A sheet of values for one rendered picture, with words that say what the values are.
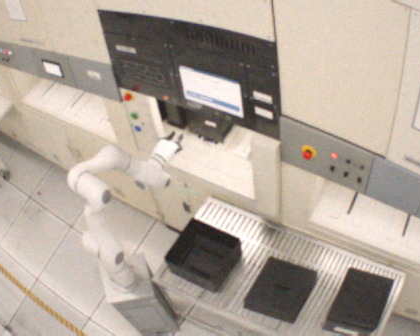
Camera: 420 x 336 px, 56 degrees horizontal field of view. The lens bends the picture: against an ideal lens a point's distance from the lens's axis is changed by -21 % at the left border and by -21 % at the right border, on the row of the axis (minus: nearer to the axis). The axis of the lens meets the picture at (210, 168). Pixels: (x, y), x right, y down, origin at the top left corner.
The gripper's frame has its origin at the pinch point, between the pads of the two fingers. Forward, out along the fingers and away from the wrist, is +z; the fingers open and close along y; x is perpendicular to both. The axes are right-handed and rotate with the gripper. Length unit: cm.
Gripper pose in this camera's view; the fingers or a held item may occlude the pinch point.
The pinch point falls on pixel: (176, 136)
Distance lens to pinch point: 238.4
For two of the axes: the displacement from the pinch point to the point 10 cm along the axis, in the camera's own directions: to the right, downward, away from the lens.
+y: 8.6, 3.4, -3.8
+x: -1.2, -6.0, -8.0
